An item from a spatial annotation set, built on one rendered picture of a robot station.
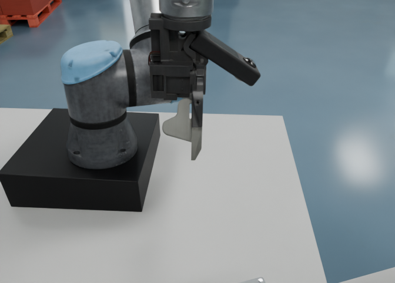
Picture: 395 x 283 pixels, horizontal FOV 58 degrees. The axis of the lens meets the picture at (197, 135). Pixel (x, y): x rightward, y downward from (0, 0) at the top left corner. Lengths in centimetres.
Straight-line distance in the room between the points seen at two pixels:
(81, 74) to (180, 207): 34
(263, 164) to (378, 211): 134
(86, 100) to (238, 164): 40
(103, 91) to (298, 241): 47
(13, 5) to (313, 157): 390
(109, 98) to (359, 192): 177
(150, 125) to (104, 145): 19
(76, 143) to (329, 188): 168
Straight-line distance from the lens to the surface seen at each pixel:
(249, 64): 54
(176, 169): 87
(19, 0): 495
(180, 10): 49
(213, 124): 103
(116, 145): 75
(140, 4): 79
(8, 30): 470
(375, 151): 261
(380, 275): 75
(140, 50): 73
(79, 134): 75
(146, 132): 87
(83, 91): 69
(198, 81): 51
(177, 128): 53
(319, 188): 218
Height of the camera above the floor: 142
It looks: 35 degrees down
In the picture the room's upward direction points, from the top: straight up
